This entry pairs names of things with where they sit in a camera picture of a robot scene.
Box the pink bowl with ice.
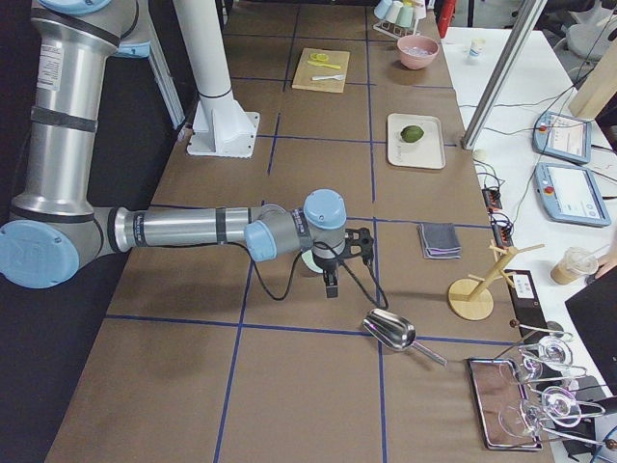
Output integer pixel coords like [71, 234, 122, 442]
[396, 35, 440, 70]

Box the aluminium frame post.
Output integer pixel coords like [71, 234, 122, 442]
[461, 0, 548, 150]

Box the black power strip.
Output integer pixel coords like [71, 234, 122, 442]
[481, 186, 514, 248]

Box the teach pendant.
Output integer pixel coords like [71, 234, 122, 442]
[533, 162, 611, 228]
[532, 111, 591, 165]

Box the wooden cutting board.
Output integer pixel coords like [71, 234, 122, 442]
[291, 47, 350, 94]

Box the upper teach pendant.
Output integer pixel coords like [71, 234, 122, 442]
[532, 111, 591, 165]

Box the grey folded cloth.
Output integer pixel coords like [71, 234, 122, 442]
[417, 222, 462, 259]

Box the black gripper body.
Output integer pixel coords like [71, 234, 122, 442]
[311, 242, 345, 275]

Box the cream rabbit tray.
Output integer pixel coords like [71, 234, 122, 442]
[387, 113, 446, 170]

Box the paper cup blue stripe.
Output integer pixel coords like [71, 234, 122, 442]
[468, 38, 485, 62]

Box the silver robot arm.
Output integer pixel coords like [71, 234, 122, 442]
[1, 1, 347, 297]

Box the glass on rack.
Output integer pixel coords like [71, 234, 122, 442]
[497, 387, 582, 437]
[519, 336, 573, 381]

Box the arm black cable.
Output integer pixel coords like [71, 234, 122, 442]
[250, 239, 389, 311]

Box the white plastic spoon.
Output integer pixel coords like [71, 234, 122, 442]
[310, 74, 346, 82]

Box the wooden mug tree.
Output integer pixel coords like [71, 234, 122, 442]
[447, 241, 545, 321]

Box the lemon slice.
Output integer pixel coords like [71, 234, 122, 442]
[309, 53, 329, 63]

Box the green avocado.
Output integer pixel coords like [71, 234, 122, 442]
[400, 125, 425, 144]

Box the metal scoop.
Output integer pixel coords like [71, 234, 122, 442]
[362, 309, 447, 367]

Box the shiny metal tray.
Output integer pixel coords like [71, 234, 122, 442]
[467, 358, 543, 452]

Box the black box with label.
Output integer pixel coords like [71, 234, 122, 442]
[507, 269, 547, 328]

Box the cup rack with cups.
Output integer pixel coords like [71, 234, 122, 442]
[372, 0, 427, 39]

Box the mint green bowl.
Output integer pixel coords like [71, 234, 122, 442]
[301, 251, 322, 274]

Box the iced coffee cup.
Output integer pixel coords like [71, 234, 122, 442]
[550, 245, 607, 286]

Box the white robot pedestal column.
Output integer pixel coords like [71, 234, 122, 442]
[174, 0, 260, 158]

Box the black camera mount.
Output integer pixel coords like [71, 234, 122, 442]
[342, 228, 374, 266]

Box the lower teach pendant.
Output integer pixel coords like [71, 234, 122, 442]
[533, 162, 611, 228]

